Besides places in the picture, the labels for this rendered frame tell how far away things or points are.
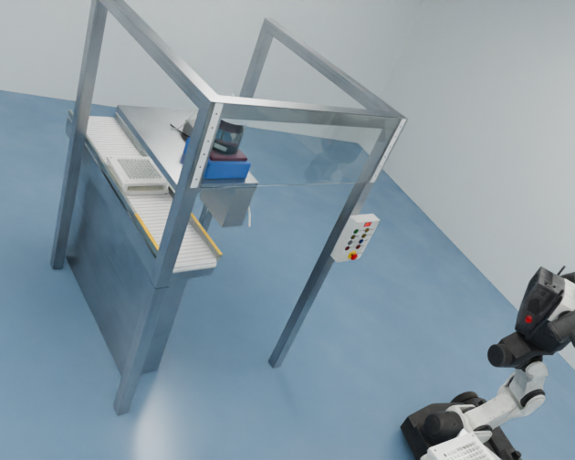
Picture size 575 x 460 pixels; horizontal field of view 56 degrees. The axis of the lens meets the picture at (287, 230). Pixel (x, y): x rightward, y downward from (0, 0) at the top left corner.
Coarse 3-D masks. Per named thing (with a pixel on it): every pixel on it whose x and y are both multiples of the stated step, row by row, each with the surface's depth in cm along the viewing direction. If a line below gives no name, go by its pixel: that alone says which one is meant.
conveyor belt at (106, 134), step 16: (96, 128) 305; (112, 128) 312; (96, 144) 291; (112, 144) 297; (128, 144) 303; (144, 208) 259; (160, 208) 263; (144, 224) 249; (160, 224) 253; (160, 240) 243; (192, 240) 252; (192, 256) 242; (208, 256) 246; (176, 272) 235
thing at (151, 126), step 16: (128, 112) 235; (144, 112) 240; (160, 112) 246; (176, 112) 252; (192, 112) 258; (144, 128) 228; (160, 128) 234; (144, 144) 219; (160, 144) 222; (176, 144) 227; (160, 160) 211; (176, 160) 216; (176, 176) 206
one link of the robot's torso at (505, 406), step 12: (504, 384) 307; (504, 396) 304; (540, 396) 290; (468, 408) 309; (480, 408) 306; (492, 408) 303; (504, 408) 300; (516, 408) 297; (528, 408) 293; (468, 420) 304; (480, 420) 302; (492, 420) 300; (504, 420) 304
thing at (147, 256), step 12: (84, 144) 289; (84, 156) 290; (96, 168) 278; (96, 180) 279; (108, 180) 269; (108, 192) 268; (120, 204) 257; (120, 216) 258; (132, 228) 249; (132, 240) 250; (144, 240) 241; (144, 252) 241; (144, 264) 242; (180, 276) 241; (192, 276) 246; (204, 276) 251
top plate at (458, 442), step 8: (472, 432) 203; (456, 440) 196; (464, 440) 198; (472, 440) 199; (432, 448) 189; (440, 448) 190; (448, 448) 192; (480, 448) 197; (432, 456) 188; (440, 456) 187; (448, 456) 189; (488, 456) 195
